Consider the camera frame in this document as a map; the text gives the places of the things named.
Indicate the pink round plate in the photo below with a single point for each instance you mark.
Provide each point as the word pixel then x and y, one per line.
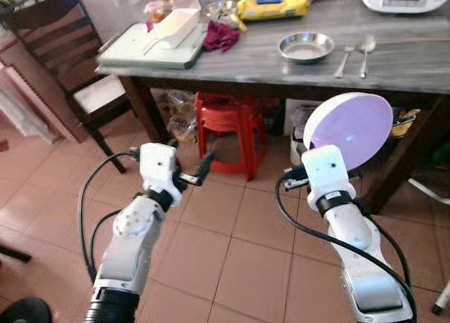
pixel 351 126

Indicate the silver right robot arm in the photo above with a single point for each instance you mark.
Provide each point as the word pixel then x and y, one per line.
pixel 362 267

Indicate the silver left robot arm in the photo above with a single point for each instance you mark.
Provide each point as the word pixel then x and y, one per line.
pixel 130 245

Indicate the clear plastic bag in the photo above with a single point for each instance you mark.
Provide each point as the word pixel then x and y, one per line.
pixel 183 119

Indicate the grey wooden dining table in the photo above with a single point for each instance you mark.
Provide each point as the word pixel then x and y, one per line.
pixel 408 161

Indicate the red plastic stool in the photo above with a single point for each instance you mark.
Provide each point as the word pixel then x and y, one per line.
pixel 228 115

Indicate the yellow snack bag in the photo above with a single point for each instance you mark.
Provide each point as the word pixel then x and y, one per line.
pixel 404 122

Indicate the pale green tray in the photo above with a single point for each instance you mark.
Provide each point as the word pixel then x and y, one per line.
pixel 130 52

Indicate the steel fork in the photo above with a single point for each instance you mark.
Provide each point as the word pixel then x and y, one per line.
pixel 343 61

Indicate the white oblong plastic container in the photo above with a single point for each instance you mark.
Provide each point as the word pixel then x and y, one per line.
pixel 176 27

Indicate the maroon cloth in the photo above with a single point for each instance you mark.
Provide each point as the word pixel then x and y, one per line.
pixel 221 37

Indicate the steel spoon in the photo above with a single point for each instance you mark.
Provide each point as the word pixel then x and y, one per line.
pixel 365 52

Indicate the clear tub with red food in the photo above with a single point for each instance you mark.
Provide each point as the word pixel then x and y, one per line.
pixel 155 12

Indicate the steel bowl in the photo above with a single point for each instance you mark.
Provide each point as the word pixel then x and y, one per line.
pixel 306 47

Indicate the glass bowl with food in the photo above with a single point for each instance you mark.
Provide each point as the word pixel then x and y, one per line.
pixel 221 10

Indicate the dark wooden chair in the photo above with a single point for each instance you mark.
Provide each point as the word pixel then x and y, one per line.
pixel 56 48

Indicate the white metal stand leg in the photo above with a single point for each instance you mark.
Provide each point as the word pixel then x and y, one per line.
pixel 441 298

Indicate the yellow wet wipes pack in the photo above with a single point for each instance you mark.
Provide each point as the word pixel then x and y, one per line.
pixel 274 8

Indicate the black robot foot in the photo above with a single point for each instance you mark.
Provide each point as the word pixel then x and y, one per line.
pixel 24 311

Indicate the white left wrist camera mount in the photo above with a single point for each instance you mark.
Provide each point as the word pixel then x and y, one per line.
pixel 156 165

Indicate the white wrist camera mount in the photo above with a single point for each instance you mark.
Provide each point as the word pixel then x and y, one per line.
pixel 325 172
pixel 156 165

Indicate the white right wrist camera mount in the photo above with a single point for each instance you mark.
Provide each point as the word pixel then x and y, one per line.
pixel 325 172

